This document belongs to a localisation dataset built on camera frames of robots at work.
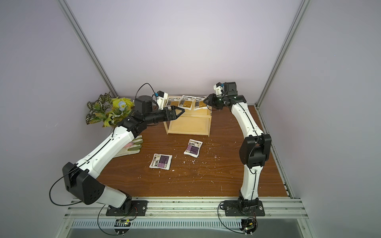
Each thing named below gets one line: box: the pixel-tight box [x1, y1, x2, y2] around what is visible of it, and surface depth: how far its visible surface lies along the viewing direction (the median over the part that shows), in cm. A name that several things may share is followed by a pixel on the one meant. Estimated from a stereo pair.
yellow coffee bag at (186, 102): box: [177, 95, 196, 111], surface depth 94 cm
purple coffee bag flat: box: [149, 153, 173, 171], surface depth 91 cm
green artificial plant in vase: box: [85, 91, 135, 128], surface depth 89 cm
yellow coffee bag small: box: [193, 95, 209, 111], surface depth 92 cm
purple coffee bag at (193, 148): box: [183, 138, 203, 159], surface depth 96 cm
